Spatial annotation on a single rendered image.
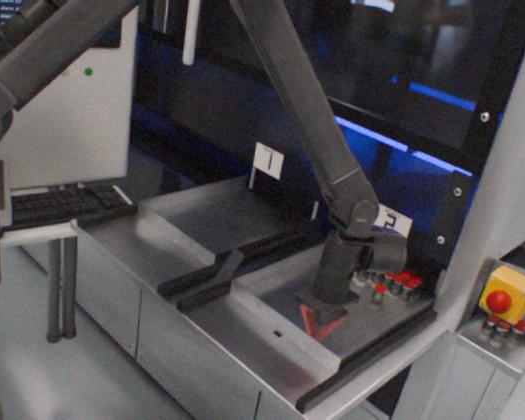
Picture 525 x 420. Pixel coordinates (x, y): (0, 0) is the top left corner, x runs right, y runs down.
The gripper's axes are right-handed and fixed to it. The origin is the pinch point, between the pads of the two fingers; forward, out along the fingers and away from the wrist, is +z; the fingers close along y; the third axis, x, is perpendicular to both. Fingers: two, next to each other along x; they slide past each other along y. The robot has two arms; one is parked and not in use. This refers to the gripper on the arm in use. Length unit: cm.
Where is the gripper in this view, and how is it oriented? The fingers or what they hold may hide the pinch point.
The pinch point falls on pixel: (313, 340)
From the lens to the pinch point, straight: 98.6
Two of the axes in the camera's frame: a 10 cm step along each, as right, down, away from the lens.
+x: -7.1, -4.2, 5.6
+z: -2.3, 9.0, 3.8
